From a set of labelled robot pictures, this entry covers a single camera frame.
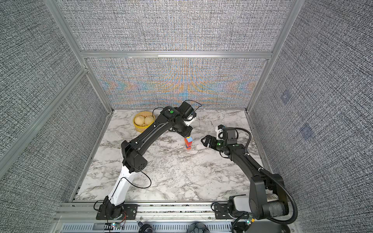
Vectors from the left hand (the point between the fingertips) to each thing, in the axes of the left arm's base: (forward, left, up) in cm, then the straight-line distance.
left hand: (188, 133), depth 85 cm
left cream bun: (+22, +34, -11) cm, 42 cm away
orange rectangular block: (-1, -1, -15) cm, 15 cm away
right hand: (-2, -12, -5) cm, 13 cm away
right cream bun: (+21, +27, -10) cm, 36 cm away
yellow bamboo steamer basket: (+15, +32, -13) cm, 38 cm away
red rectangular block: (-1, 0, -10) cm, 10 cm away
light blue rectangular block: (-2, -1, -3) cm, 4 cm away
